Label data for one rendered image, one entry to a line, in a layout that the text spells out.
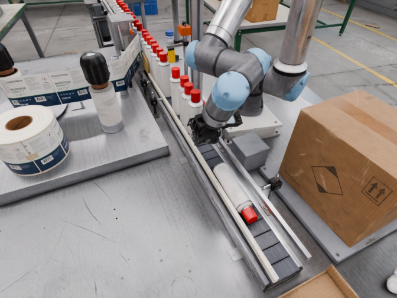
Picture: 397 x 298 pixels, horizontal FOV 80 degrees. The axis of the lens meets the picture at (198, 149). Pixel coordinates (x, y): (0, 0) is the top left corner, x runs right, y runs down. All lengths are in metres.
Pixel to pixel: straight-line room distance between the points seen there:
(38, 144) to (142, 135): 0.34
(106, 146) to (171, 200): 0.33
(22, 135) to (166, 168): 0.46
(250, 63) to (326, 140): 0.27
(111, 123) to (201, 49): 0.49
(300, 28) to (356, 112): 0.30
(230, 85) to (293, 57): 0.40
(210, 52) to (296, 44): 0.32
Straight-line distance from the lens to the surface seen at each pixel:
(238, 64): 0.60
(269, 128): 1.01
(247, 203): 0.69
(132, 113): 1.09
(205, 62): 0.65
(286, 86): 0.92
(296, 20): 0.85
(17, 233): 0.91
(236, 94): 0.51
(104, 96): 0.92
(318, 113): 0.71
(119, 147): 0.93
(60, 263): 0.80
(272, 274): 0.63
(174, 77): 0.95
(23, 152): 0.90
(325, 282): 0.76
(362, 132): 0.70
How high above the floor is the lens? 1.49
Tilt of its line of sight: 44 degrees down
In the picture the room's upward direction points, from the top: straight up
